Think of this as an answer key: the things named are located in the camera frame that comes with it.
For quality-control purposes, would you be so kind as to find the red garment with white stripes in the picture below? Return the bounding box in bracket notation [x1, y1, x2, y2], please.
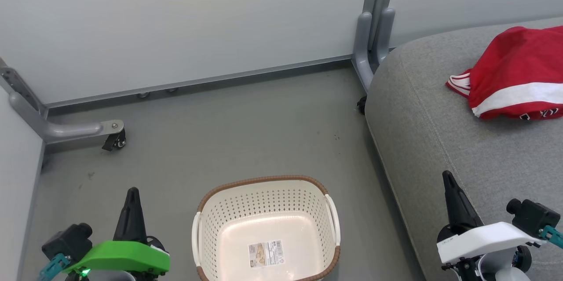
[446, 26, 563, 121]

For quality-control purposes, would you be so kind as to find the paper label with barcode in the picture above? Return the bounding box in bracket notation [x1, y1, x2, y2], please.
[248, 240, 286, 269]

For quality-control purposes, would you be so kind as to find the grey partition post double leg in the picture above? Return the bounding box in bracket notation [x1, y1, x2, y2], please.
[351, 0, 399, 93]

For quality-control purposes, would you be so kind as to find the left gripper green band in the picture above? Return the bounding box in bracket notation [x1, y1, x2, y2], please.
[65, 187, 171, 279]

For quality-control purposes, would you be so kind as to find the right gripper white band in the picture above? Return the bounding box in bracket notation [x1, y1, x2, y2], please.
[436, 170, 540, 265]

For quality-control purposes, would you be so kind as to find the teal cable plug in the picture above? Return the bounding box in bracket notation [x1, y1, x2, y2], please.
[540, 225, 563, 249]
[38, 253, 71, 281]

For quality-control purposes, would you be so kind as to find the grey fabric sofa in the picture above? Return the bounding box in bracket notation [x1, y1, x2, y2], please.
[365, 17, 563, 281]

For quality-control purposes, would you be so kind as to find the cream perforated laundry basket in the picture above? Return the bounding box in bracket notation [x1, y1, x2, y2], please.
[191, 175, 342, 281]

